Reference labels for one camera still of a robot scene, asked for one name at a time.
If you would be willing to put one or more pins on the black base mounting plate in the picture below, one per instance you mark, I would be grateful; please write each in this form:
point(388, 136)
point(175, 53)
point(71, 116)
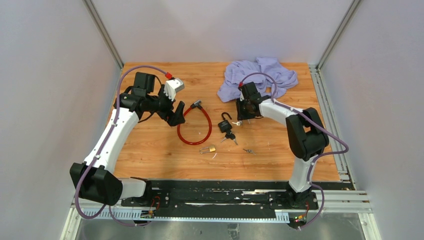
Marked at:
point(221, 199)

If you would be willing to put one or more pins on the aluminium frame post left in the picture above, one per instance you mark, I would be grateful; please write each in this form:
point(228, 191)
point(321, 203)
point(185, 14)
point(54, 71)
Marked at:
point(97, 19)

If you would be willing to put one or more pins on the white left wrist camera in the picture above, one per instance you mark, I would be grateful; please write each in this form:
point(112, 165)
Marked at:
point(172, 87)

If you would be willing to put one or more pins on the aluminium frame post right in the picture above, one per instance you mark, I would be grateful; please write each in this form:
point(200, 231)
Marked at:
point(349, 14)

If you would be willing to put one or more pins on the small brass padlock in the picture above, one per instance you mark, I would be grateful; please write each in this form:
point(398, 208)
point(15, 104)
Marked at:
point(208, 149)

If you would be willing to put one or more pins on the black padlock body with shackle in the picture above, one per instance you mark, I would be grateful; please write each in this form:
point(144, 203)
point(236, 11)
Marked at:
point(225, 126)

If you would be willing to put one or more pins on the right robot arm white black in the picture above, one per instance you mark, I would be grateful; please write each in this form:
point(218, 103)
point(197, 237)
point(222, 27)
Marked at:
point(306, 137)

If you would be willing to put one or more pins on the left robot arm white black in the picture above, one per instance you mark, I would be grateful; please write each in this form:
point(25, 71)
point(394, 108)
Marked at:
point(94, 178)

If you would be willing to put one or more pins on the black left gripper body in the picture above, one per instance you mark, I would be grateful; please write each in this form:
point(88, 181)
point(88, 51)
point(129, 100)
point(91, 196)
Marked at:
point(164, 106)

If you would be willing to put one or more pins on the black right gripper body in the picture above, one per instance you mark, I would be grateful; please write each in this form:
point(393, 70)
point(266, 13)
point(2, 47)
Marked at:
point(243, 111)

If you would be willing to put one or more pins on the aluminium frame post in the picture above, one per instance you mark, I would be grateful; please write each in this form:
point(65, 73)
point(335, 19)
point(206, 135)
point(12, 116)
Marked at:
point(97, 19)
point(349, 14)

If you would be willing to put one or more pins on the crumpled lavender cloth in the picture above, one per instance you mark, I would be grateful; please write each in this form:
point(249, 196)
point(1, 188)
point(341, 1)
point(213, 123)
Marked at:
point(267, 73)

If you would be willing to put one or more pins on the red cable lock black body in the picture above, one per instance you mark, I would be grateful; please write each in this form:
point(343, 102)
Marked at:
point(201, 133)

